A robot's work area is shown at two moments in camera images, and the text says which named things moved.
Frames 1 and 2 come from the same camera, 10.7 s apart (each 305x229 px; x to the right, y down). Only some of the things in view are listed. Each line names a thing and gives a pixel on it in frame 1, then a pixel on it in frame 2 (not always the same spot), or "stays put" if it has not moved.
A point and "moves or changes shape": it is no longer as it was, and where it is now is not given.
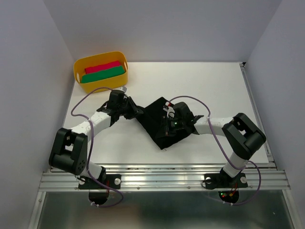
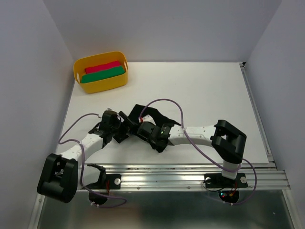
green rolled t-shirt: [92, 77] stays put
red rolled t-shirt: [106, 66] stays put
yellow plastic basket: [108, 70] stays put
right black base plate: [218, 181] stays put
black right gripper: [167, 130] → [153, 145]
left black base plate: [114, 181] stays put
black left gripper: [135, 110] → [126, 126]
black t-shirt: [150, 115] moves or changes shape
